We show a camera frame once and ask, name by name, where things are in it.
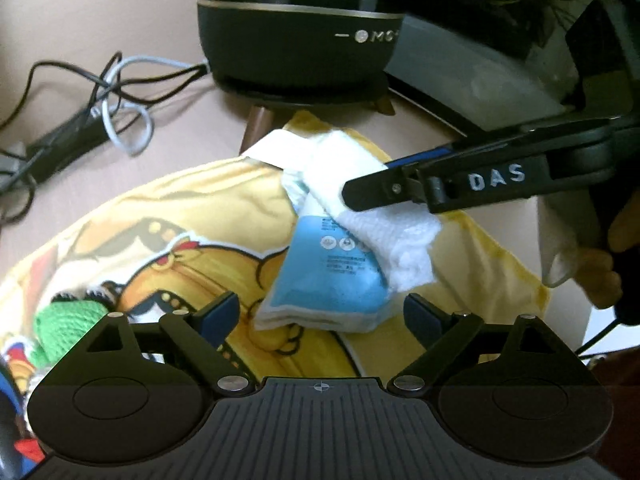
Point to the yellow cartoon printed cloth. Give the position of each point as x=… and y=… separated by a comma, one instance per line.
x=165, y=220

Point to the white crumpled paper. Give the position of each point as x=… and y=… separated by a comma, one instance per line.
x=557, y=260

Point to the black round appliance with legs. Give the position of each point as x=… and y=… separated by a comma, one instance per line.
x=300, y=35

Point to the grey small adapter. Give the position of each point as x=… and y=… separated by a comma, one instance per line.
x=12, y=162

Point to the person's right hand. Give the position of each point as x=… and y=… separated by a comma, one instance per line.
x=597, y=275

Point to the light blue tissue pack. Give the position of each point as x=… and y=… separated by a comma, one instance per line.
x=330, y=280

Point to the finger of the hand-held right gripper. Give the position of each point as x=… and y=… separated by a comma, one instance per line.
x=425, y=156
x=380, y=192

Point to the green knitted item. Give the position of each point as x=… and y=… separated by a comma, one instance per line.
x=70, y=317

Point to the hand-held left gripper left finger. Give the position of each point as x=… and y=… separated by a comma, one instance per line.
x=222, y=316

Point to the black power adapter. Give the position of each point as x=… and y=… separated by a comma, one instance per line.
x=65, y=142

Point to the white tissue paper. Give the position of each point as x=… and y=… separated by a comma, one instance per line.
x=380, y=232

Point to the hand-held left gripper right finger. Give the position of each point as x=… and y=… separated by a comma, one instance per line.
x=421, y=317

